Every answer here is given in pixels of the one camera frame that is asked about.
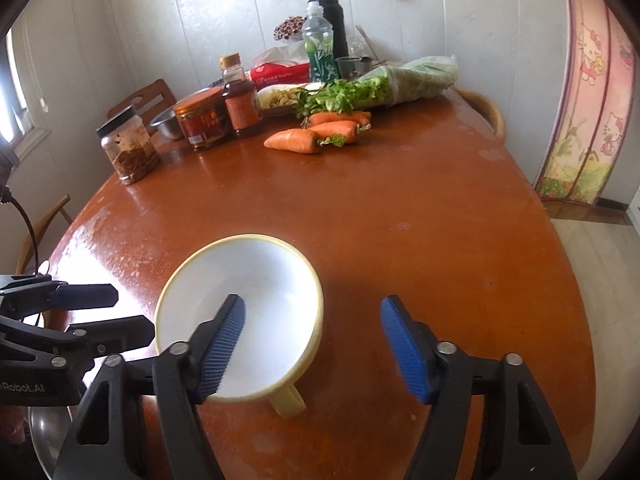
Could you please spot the large steel bowl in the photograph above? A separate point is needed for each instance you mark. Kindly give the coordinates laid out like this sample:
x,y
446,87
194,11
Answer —
x,y
47,440

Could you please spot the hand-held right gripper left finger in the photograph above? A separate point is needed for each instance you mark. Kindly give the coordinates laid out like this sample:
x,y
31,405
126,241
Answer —
x,y
222,350

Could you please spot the light wood armchair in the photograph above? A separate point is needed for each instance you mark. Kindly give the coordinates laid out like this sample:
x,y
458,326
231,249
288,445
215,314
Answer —
x,y
492,115
47,217

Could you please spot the black thermos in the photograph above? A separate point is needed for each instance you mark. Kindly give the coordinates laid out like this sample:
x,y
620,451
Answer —
x,y
337,25

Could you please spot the window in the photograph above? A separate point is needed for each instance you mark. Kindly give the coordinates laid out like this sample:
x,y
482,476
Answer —
x,y
12,105

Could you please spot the bagged leafy greens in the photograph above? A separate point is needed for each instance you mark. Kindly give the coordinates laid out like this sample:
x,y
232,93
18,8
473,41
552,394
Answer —
x,y
400,82

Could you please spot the brown sauce bottle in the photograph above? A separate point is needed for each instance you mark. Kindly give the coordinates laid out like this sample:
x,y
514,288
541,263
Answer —
x,y
241,105

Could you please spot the glass cup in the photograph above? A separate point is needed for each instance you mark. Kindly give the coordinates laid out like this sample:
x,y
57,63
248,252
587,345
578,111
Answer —
x,y
350,67

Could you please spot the white plate of food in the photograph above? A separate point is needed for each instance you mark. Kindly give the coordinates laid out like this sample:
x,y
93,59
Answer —
x,y
280,97

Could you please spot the pink cartoon cat curtain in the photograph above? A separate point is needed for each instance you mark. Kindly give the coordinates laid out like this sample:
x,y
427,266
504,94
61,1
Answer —
x,y
585,110

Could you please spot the clear jar with black lid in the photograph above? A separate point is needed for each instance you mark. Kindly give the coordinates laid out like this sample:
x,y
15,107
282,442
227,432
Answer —
x,y
131,157

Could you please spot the carrot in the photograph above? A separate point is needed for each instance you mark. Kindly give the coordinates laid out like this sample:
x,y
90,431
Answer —
x,y
332,131
335,117
290,141

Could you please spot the brown wooden chair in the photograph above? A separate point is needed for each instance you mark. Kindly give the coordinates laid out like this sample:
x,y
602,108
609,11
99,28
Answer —
x,y
145,97

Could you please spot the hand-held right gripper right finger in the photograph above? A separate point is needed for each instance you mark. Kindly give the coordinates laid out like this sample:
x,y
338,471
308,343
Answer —
x,y
405,350

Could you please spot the clear plastic bottle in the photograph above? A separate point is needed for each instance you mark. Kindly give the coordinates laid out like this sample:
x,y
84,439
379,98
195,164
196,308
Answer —
x,y
320,55

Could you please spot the white bowl with yellow rim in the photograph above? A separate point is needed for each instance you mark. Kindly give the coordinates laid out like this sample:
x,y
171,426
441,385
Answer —
x,y
260,280

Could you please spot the pickle jar with red lid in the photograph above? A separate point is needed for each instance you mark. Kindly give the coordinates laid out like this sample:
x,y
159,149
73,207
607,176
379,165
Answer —
x,y
202,122

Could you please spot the small steel bowl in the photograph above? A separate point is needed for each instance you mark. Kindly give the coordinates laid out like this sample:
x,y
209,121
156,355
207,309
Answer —
x,y
167,125

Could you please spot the red tissue pack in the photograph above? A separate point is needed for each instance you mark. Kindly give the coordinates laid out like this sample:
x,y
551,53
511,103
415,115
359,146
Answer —
x,y
280,72

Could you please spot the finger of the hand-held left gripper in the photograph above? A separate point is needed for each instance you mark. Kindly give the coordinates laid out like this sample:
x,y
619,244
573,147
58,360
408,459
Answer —
x,y
85,296
120,332

